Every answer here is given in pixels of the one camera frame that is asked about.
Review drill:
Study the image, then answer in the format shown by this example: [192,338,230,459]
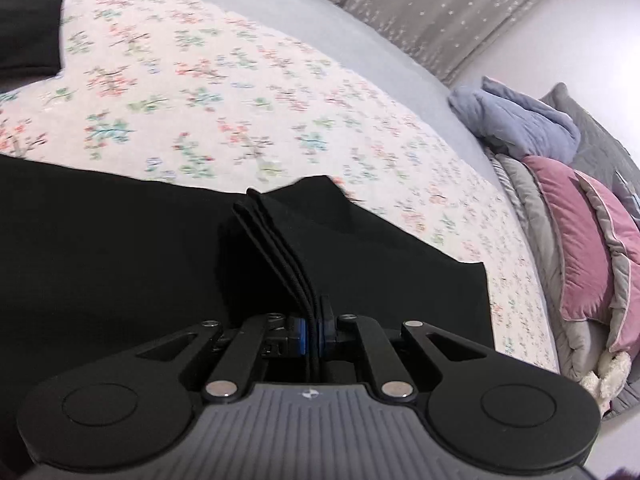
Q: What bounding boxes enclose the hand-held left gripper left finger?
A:
[131,312,308,402]

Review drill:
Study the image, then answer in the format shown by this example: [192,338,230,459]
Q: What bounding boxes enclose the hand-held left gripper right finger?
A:
[319,296,494,403]

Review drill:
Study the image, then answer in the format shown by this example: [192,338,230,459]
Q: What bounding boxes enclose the black pants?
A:
[0,152,497,466]

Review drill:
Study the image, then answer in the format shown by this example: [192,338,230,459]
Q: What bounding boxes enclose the grey quilt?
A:
[489,152,622,387]

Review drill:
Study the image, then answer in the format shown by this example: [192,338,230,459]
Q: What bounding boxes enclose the floral bed cover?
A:
[0,0,562,375]

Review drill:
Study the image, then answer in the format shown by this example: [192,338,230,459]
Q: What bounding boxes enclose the pink pillow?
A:
[521,154,617,323]

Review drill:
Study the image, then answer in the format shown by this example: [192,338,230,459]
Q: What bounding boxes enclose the white plush toy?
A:
[579,349,633,414]

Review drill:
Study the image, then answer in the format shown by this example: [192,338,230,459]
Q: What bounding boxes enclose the blue-grey blanket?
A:
[447,75,582,162]

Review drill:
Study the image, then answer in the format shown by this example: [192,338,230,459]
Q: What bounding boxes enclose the pink and grey cushion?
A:
[574,169,640,357]

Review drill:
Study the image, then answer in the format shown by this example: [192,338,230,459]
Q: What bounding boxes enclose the grey pillow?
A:
[539,82,640,233]

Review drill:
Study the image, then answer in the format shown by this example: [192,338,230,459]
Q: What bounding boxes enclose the grey star-print curtain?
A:
[259,0,587,87]

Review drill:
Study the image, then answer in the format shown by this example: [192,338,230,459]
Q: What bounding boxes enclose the folded black cloth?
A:
[0,0,64,81]

